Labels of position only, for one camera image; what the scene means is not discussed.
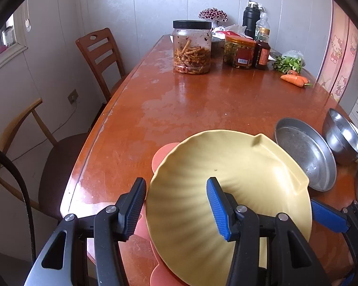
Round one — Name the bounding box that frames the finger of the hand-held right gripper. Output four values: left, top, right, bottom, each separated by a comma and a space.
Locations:
311, 199, 358, 263

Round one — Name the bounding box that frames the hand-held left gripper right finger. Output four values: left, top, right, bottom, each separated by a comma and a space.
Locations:
206, 177, 335, 286

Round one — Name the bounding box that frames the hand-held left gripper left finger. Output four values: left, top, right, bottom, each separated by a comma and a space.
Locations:
24, 177, 147, 286

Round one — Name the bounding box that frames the yellow ribbed plate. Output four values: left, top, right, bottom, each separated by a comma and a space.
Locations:
145, 129, 313, 286

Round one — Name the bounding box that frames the steel plate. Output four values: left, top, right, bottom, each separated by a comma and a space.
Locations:
274, 118, 337, 192

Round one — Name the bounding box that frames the light wood curved chair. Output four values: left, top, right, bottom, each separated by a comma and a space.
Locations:
0, 98, 90, 221

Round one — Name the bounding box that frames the carrot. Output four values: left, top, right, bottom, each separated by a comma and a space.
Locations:
287, 70, 311, 84
280, 74, 306, 88

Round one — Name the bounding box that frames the orange-lid pickle jar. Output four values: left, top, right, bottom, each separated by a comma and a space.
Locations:
223, 34, 256, 70

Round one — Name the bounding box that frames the dark sauce bottle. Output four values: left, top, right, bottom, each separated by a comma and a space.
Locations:
254, 40, 271, 71

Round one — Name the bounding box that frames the black-lid pickle jar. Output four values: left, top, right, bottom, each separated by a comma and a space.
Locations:
172, 20, 212, 75

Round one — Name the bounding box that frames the brown slatted wooden chair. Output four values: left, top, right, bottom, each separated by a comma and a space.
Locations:
75, 28, 127, 103

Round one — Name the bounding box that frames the bag of green vegetables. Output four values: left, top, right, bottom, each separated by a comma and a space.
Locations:
273, 51, 305, 74

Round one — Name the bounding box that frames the small steel bowl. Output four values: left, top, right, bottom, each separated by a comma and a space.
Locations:
211, 36, 226, 50

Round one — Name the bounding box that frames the pink cartoon cat wardrobe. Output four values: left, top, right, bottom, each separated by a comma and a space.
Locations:
316, 0, 358, 105

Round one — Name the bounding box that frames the red tissue pack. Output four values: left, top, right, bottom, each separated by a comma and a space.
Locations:
216, 30, 245, 40

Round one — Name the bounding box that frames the clear plastic bottle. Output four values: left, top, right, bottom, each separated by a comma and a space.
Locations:
255, 12, 270, 43

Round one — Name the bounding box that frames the black thermos flask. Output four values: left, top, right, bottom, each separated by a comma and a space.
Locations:
242, 1, 261, 39

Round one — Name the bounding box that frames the artificial flower decoration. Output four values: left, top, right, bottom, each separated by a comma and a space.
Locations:
199, 7, 229, 30

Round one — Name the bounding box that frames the window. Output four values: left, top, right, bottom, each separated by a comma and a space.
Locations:
0, 0, 29, 78

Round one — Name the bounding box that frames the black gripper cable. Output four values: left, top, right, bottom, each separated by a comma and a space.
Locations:
0, 143, 36, 263

